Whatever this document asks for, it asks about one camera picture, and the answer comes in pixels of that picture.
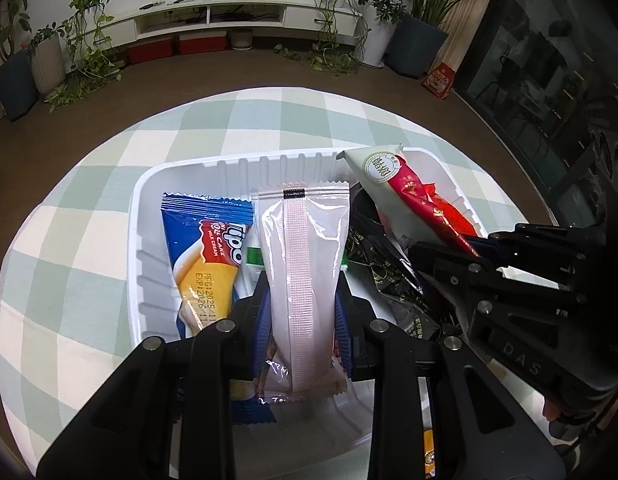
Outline black snack packet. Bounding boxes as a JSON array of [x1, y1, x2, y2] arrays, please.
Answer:
[[346, 182, 445, 341]]

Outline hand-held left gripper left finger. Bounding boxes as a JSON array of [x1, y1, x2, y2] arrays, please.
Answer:
[[36, 272, 275, 480]]

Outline plant in white ribbed pot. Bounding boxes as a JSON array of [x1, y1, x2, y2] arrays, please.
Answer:
[[28, 22, 65, 98]]

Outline green snack packet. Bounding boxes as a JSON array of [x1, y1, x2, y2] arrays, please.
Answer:
[[241, 244, 350, 306]]

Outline glass sliding door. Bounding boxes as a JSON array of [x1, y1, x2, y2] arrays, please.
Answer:
[[454, 0, 618, 211]]

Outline white and red snack packet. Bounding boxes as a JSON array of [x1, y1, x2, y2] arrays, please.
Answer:
[[336, 145, 482, 261]]

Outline red storage box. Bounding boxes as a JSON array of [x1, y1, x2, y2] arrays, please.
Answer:
[[178, 31, 227, 55]]

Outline red printed bag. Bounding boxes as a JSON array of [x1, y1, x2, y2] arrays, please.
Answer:
[[421, 62, 457, 102]]

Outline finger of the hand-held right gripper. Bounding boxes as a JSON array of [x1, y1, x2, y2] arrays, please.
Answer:
[[468, 224, 610, 287], [411, 241, 588, 330]]

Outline white television cabinet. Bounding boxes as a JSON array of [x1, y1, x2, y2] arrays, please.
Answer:
[[96, 0, 362, 46]]

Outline beige curtain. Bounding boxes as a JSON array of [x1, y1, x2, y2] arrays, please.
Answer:
[[429, 0, 504, 83]]

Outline blue roll cake packet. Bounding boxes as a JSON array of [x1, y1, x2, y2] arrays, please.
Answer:
[[160, 191, 277, 426]]

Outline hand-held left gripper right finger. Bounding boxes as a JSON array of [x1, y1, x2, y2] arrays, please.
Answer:
[[334, 275, 564, 480]]

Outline green checkered tablecloth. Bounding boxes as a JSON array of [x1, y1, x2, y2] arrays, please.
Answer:
[[0, 85, 564, 480]]

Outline orange snack packet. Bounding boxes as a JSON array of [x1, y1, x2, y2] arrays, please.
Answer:
[[423, 427, 436, 480]]

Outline large-leaf plant in dark pot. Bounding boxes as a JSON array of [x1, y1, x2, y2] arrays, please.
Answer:
[[389, 0, 514, 78]]

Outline pale pink snack packet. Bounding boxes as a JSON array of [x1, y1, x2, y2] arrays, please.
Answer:
[[250, 181, 351, 406]]

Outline white plastic tray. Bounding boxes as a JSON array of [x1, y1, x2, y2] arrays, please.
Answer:
[[126, 147, 490, 466]]

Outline leafy plant in white pot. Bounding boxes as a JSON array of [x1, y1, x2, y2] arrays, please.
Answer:
[[358, 0, 409, 67]]

